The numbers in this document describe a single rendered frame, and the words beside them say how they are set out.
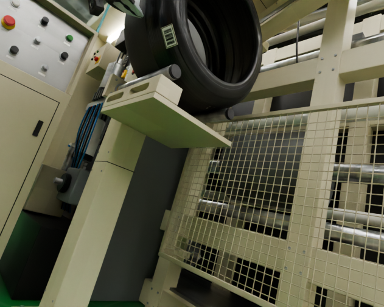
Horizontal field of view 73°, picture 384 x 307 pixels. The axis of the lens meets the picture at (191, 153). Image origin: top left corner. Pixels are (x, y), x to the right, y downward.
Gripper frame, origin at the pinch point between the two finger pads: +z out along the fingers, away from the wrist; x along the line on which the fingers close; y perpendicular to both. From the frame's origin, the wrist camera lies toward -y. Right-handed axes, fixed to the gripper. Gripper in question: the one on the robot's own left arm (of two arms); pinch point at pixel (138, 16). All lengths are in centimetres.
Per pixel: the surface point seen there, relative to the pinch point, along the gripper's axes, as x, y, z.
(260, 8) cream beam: 5, 60, 58
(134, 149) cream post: 27, -33, 29
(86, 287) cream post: 27, -89, 29
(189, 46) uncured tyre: -11.4, -5.1, 14.4
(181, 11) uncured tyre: -11.4, 2.6, 7.5
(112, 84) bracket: 24.0, -14.3, 8.6
